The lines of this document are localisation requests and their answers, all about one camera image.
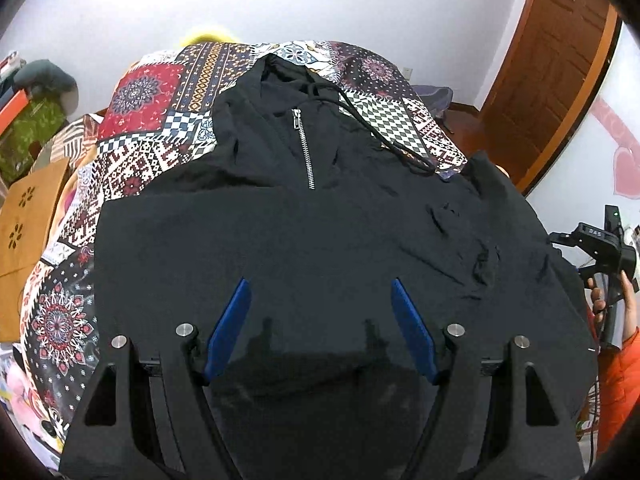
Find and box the grey cushion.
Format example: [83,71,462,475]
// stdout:
[12,59,78,111]

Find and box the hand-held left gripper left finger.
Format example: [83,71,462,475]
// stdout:
[59,277,252,480]

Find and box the yellow fluffy object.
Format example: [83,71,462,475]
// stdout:
[180,30,237,47]

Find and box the brown wooden door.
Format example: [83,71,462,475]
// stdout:
[477,0,623,196]

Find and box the black zip hoodie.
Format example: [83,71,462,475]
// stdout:
[95,52,601,480]

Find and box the purple grey cloth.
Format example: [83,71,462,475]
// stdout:
[415,85,455,133]

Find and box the pink heart wall sticker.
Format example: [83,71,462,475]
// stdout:
[592,97,640,198]

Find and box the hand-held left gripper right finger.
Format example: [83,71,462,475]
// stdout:
[391,277,587,480]

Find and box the patterned patchwork blanket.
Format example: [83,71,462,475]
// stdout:
[15,39,468,461]

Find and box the person's right hand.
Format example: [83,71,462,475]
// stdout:
[586,272,640,343]

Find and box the person's right forearm orange sleeve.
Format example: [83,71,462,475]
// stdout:
[595,325,640,461]

